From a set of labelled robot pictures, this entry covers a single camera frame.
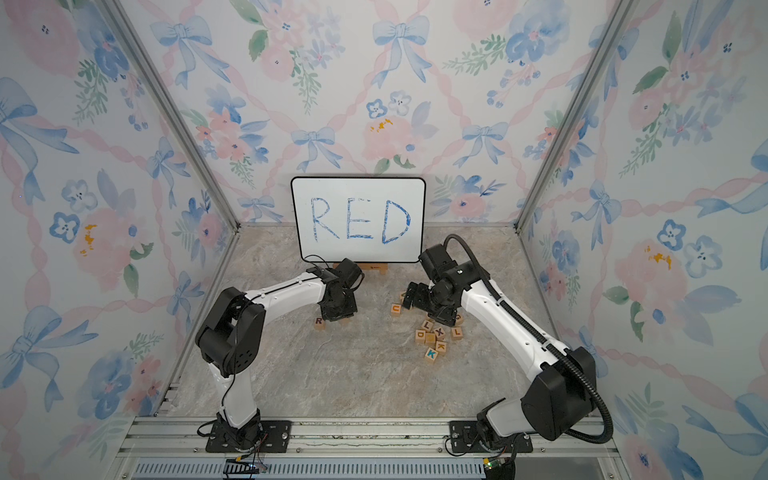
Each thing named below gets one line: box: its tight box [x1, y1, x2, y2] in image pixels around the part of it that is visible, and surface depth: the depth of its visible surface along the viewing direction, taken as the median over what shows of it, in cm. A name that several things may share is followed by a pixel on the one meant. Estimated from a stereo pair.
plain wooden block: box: [425, 333, 436, 348], surface depth 90 cm
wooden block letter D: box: [415, 329, 426, 344], surface depth 91 cm
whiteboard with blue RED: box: [290, 176, 427, 263], surface depth 97 cm
